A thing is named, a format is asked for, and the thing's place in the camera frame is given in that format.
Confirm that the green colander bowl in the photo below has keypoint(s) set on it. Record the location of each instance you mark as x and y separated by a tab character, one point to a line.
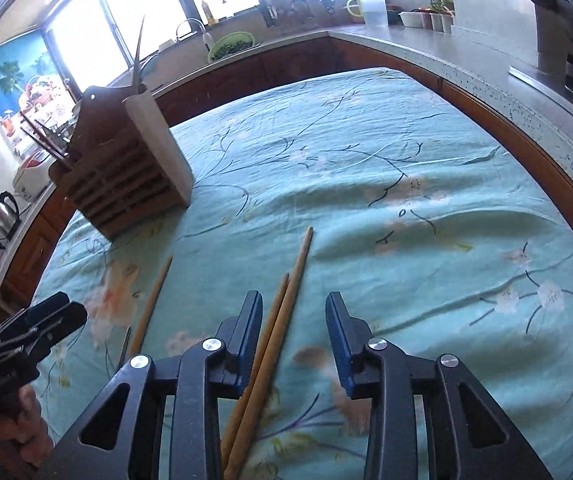
231	44

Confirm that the teal floral tablecloth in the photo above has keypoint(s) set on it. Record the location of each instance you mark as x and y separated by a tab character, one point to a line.
519	347

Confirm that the dark utensil in holder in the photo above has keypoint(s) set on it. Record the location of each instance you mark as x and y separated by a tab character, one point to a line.
36	134

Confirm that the gold metal fork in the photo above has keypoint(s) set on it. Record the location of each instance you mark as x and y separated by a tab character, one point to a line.
58	136

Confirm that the yellow bottle on sill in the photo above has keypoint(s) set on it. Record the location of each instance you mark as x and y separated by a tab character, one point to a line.
209	14

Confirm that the chrome sink faucet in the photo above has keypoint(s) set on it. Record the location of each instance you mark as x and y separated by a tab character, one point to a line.
190	27

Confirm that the person's left hand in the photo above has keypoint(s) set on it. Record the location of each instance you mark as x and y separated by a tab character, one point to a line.
25	441

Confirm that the wooden utensil holder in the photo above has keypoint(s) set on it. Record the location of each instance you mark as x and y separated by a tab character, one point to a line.
122	165

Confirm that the white rice cooker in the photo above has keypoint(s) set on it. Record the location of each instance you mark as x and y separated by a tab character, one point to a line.
32	177

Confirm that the silver metal spoon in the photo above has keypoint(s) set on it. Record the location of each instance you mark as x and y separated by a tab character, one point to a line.
140	34

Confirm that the steel electric kettle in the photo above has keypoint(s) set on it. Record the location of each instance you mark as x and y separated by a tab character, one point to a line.
10	219

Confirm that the colourful wall poster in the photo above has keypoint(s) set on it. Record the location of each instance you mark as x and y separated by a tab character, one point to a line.
32	92

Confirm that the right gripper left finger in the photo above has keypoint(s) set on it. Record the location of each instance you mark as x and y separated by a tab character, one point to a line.
120	434

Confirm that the metal utensil in holder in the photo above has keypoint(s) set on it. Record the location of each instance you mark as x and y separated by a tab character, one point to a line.
135	72

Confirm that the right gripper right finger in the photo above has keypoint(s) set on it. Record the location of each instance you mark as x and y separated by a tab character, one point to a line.
469	436

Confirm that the dish drying rack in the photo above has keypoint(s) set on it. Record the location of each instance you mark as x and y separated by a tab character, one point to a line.
285	13

